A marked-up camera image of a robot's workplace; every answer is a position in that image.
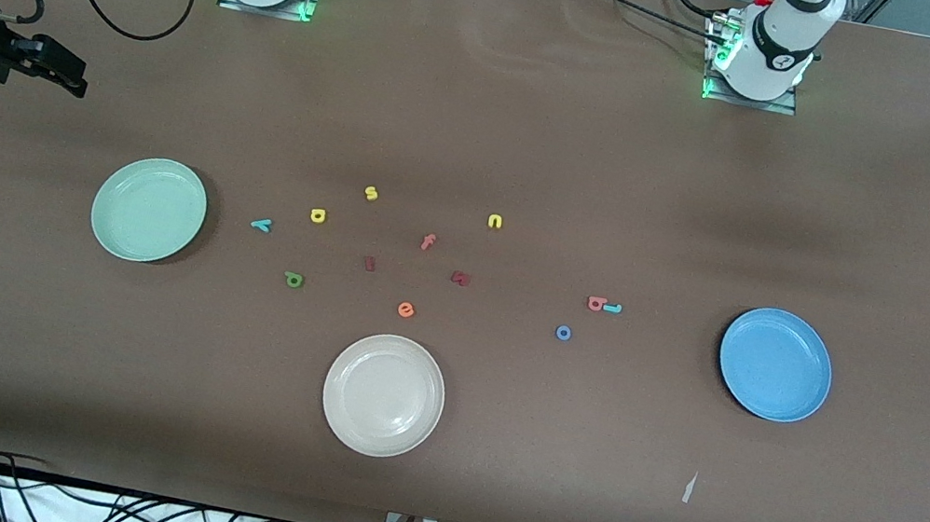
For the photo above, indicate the green letter p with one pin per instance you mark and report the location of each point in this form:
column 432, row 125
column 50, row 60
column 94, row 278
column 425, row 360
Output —
column 297, row 281

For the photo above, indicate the light green plate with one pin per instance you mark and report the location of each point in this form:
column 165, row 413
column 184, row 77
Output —
column 148, row 210

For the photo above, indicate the teal letter j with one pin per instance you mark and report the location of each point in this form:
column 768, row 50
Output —
column 614, row 308

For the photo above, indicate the yellow letter n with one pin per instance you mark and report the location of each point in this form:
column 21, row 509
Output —
column 490, row 221

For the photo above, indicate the dark red letter i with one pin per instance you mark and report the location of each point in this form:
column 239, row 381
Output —
column 369, row 263

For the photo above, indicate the small white paper scrap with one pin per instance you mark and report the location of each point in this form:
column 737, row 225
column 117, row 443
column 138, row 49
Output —
column 688, row 487

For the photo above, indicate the yellow letter d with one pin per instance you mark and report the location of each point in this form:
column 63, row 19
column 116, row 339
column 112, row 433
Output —
column 318, row 210

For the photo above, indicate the teal letter y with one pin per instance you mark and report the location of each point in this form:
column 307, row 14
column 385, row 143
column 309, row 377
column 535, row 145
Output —
column 261, row 224

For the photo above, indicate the yellow letter s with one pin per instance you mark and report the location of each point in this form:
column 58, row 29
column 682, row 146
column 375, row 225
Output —
column 370, row 193

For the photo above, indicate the orange letter e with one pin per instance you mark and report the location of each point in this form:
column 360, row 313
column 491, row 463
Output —
column 401, row 309

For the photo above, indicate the dark red letter w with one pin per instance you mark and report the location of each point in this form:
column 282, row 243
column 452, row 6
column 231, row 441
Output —
column 461, row 278

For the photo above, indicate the salmon letter f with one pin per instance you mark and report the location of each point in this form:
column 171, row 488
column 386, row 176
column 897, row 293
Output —
column 428, row 242

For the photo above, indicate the brown table cover sheet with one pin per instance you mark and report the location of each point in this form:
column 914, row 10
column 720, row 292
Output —
column 545, row 123

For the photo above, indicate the pink letter g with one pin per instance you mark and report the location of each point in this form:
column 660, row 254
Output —
column 592, row 302

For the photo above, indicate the blue letter o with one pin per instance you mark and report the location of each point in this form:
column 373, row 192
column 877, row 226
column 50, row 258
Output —
column 559, row 332

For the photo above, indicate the blue plate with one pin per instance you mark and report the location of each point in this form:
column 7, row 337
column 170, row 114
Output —
column 775, row 364

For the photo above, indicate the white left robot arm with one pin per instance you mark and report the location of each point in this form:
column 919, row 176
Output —
column 776, row 39

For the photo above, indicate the beige plate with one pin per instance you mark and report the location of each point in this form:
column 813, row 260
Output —
column 383, row 396

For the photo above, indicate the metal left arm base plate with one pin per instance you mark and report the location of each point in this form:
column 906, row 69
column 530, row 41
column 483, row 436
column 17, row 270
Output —
column 747, row 102

